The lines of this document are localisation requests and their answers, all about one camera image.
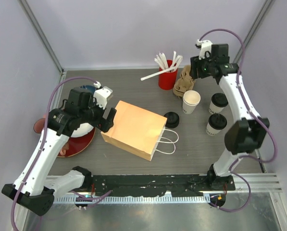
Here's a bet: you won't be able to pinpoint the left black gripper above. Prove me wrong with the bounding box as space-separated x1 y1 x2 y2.
79 94 116 132

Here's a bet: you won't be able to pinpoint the brown paper bag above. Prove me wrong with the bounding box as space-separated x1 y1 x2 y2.
101 101 179 161

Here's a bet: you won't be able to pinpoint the brown cardboard cup carrier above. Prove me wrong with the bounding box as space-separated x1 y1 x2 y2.
173 65 196 97

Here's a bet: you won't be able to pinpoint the black lid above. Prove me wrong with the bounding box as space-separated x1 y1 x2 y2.
208 114 227 130
211 93 228 108

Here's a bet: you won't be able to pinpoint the white paper cup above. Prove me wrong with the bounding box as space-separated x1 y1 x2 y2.
206 114 227 136
209 93 228 114

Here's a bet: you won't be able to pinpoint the stack of black cup lids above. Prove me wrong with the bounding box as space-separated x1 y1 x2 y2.
164 112 180 128

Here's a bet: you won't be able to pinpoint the white straw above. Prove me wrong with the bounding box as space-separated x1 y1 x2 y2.
140 66 175 81

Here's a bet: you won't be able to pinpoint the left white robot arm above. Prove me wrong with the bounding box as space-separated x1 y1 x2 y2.
2 87 116 216

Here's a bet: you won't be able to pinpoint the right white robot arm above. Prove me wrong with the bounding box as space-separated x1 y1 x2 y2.
190 40 270 190

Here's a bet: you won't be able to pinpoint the white paper plate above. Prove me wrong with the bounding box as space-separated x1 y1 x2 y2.
71 123 94 138

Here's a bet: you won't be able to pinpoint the stack of white paper cups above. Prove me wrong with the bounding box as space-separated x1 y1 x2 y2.
182 90 201 115

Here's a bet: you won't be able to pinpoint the red round plate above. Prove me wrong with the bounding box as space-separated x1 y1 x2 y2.
57 129 95 158

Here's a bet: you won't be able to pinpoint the blue cloth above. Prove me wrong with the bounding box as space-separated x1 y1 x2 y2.
80 85 97 93

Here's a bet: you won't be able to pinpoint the red straw holder cup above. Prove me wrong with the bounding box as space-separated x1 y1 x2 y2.
158 70 178 90

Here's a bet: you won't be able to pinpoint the white wrapped straws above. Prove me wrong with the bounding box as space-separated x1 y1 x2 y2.
154 51 183 72

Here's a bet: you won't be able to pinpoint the pink plastic cup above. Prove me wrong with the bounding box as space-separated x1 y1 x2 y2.
33 114 46 134

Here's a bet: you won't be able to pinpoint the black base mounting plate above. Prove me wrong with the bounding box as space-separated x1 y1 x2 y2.
71 173 237 198

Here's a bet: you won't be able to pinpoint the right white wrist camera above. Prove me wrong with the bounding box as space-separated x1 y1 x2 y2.
196 39 213 60

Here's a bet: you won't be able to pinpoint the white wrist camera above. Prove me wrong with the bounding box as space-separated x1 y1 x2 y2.
93 81 113 110
196 39 213 60

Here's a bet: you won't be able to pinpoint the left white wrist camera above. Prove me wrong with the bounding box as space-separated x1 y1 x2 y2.
93 81 113 110

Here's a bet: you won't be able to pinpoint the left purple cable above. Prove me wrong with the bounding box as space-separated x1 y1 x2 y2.
11 76 114 231

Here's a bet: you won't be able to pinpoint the purple cable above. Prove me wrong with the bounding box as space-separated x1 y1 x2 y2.
198 28 278 212
11 76 114 231

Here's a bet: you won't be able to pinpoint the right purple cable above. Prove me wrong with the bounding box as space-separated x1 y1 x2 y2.
198 28 278 212

